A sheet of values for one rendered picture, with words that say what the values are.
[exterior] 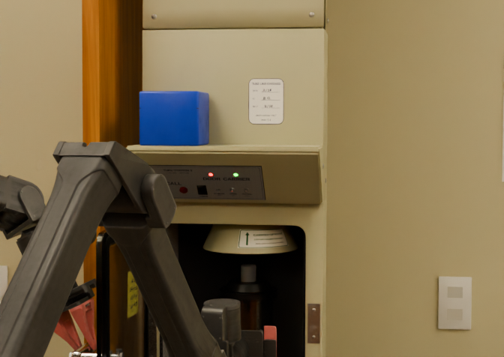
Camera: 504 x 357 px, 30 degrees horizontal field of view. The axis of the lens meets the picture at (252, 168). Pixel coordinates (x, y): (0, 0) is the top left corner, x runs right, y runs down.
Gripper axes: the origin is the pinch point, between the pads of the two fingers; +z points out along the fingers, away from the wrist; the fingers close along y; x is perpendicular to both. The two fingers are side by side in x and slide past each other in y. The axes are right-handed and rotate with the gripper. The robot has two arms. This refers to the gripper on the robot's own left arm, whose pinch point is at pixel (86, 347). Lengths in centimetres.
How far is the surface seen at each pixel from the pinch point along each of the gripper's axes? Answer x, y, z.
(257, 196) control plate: -17.4, -32.1, -9.5
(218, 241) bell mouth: -25.2, -21.3, -5.1
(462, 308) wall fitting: -64, -56, 32
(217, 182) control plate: -15.0, -27.4, -14.5
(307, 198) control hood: -17.6, -39.7, -5.6
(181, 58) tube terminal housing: -21, -30, -37
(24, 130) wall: -65, 15, -46
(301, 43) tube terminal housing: -21, -50, -30
